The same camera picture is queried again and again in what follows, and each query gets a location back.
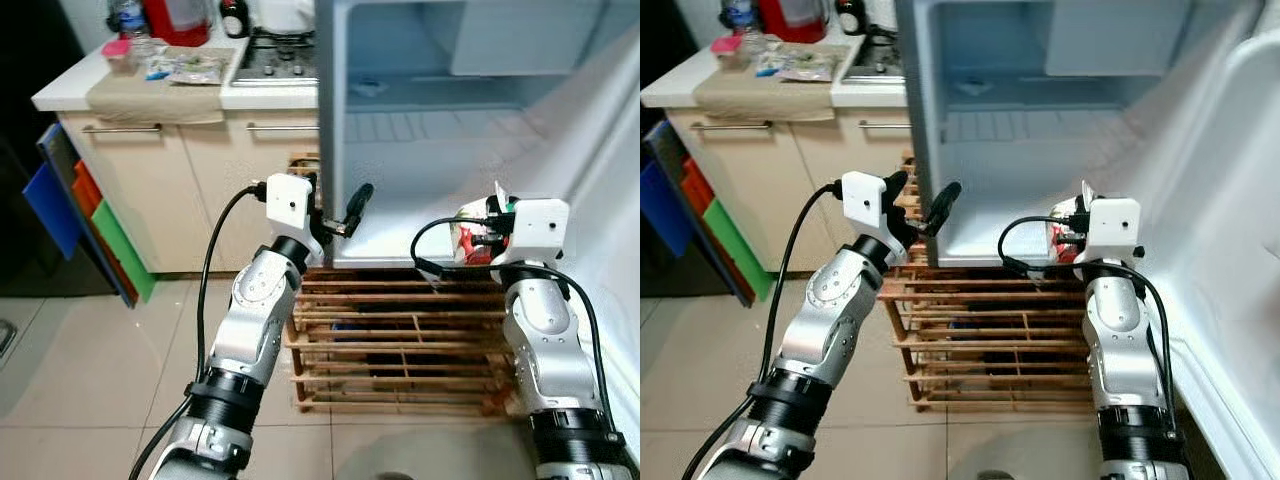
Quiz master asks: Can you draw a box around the red white drink carton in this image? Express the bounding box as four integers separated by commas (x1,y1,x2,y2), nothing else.
450,182,517,267
1044,180,1097,267

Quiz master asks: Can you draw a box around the white mini fridge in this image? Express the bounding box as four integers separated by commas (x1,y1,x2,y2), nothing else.
895,0,1266,269
315,0,641,271

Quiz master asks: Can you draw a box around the white fridge door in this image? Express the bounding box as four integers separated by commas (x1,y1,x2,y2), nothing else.
520,20,641,451
1130,0,1280,480

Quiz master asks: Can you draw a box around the cream kitchen cabinet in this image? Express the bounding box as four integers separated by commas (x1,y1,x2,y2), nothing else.
640,38,913,277
32,38,321,277

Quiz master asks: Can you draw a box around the steel gas stove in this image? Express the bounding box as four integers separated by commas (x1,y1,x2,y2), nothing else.
231,28,321,88
840,24,903,87

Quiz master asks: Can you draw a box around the wooden slatted rack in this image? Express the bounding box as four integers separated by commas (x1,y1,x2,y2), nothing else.
283,150,523,417
879,150,1103,414

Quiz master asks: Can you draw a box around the beige cloth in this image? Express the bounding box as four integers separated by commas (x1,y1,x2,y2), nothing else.
692,68,852,124
85,70,237,127

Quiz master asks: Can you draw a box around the blue board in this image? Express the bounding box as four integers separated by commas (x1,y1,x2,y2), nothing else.
640,158,693,257
22,158,83,262

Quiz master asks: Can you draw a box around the white freezer compartment flap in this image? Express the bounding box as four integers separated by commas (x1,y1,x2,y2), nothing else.
1045,0,1192,78
450,0,602,78

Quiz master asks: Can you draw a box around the red jug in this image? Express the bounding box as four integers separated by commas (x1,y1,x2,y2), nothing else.
756,0,830,45
140,0,214,49

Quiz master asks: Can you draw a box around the orange board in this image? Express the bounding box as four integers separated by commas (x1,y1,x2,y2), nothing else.
71,158,107,223
679,156,717,218

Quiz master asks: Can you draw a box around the pink lidded container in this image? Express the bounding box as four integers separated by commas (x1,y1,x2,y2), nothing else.
100,37,137,74
709,34,747,72

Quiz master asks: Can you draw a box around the clear water bottle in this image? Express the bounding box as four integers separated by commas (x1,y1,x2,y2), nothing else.
107,0,151,41
721,0,762,37

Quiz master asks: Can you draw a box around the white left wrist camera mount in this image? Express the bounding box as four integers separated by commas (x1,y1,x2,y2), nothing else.
840,171,898,243
262,174,321,251

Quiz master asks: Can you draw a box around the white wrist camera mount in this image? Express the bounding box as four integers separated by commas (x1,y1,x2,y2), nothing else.
262,174,321,251
840,171,898,243
490,197,572,271
1084,196,1144,264

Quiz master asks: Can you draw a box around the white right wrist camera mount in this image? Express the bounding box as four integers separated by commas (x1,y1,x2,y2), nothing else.
490,197,572,271
1084,196,1144,264

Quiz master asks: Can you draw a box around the white wire fridge shelf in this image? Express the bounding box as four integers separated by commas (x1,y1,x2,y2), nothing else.
345,104,531,147
940,104,1131,147

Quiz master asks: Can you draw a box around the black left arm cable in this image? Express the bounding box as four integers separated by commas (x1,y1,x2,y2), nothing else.
128,183,269,480
684,183,844,480

